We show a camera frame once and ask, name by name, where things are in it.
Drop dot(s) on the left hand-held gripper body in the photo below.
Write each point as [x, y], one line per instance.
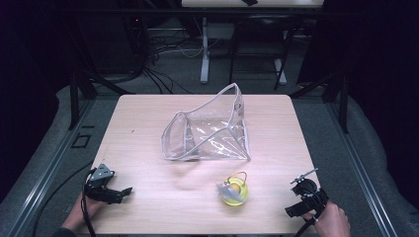
[100, 189]

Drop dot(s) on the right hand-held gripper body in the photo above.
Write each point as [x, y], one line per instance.
[309, 194]

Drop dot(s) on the clear plastic zipper bag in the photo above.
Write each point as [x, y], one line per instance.
[210, 131]

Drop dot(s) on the person's left hand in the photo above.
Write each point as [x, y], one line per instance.
[80, 210]

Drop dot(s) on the person's right hand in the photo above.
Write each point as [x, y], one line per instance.
[331, 222]

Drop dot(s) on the black metal stand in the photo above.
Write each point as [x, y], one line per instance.
[77, 95]
[342, 98]

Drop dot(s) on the white desk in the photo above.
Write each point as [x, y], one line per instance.
[205, 49]

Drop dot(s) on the black chair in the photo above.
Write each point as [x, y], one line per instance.
[257, 39]

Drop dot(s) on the black object on white desk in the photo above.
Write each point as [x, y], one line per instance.
[249, 2]

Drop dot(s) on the aluminium floor rail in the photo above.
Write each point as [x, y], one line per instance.
[42, 177]
[365, 177]

